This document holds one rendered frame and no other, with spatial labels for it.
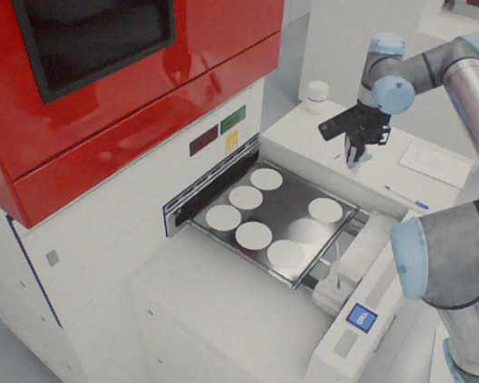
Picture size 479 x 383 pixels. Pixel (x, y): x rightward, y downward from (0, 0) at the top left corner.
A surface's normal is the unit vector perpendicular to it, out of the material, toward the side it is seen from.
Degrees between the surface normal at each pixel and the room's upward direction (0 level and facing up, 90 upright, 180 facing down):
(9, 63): 90
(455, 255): 56
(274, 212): 0
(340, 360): 0
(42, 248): 90
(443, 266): 64
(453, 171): 0
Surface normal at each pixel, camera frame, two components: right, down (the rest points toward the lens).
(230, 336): 0.05, -0.72
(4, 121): 0.80, 0.44
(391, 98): -0.07, 0.70
